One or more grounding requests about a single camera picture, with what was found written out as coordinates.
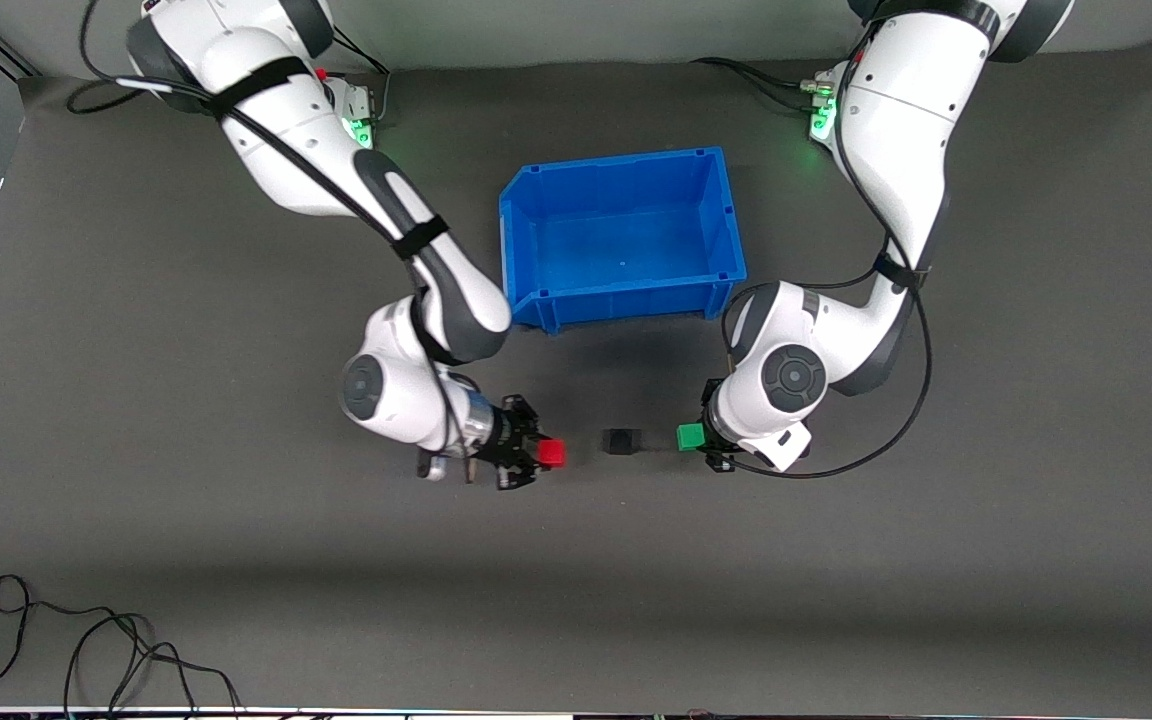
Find dark grey table mat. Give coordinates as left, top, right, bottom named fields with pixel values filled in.
left=0, top=40, right=1152, bottom=713

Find black right arm base cables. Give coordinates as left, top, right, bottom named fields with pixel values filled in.
left=326, top=25, right=393, bottom=129

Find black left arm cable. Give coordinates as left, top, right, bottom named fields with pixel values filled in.
left=721, top=20, right=935, bottom=480

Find blue plastic storage bin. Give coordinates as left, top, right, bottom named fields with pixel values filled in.
left=498, top=147, right=748, bottom=335

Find thin black loose cable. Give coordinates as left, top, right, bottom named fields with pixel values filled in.
left=0, top=574, right=242, bottom=713

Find black left arm base cables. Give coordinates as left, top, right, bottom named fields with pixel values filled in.
left=691, top=55, right=837, bottom=113

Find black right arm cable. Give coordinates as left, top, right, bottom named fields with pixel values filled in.
left=64, top=0, right=469, bottom=453

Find black arm base cables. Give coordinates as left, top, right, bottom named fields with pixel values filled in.
left=326, top=25, right=393, bottom=129
left=691, top=55, right=837, bottom=113

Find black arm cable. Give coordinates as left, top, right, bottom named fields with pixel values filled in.
left=64, top=0, right=469, bottom=453
left=721, top=20, right=935, bottom=480

